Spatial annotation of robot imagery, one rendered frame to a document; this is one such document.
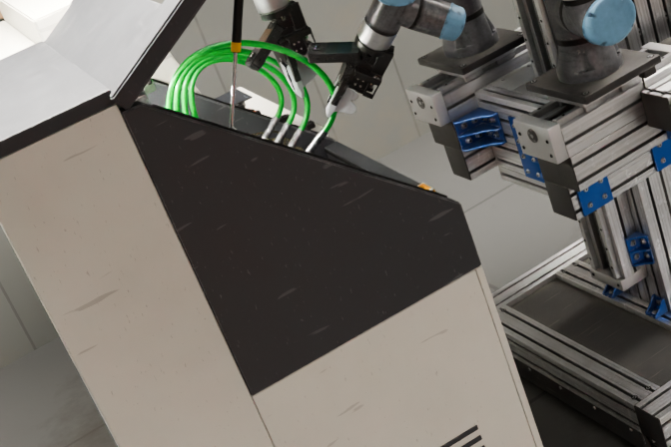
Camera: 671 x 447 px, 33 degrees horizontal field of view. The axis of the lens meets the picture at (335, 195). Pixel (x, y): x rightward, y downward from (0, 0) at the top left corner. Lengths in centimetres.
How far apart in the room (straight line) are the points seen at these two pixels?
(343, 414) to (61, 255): 72
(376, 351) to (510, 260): 173
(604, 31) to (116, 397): 124
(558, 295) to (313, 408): 121
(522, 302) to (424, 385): 97
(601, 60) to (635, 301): 91
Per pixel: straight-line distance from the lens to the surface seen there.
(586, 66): 262
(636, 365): 309
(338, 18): 513
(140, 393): 230
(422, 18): 233
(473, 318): 255
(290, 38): 253
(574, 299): 341
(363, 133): 526
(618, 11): 245
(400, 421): 256
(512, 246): 421
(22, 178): 212
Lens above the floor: 201
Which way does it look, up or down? 23 degrees down
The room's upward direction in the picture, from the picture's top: 21 degrees counter-clockwise
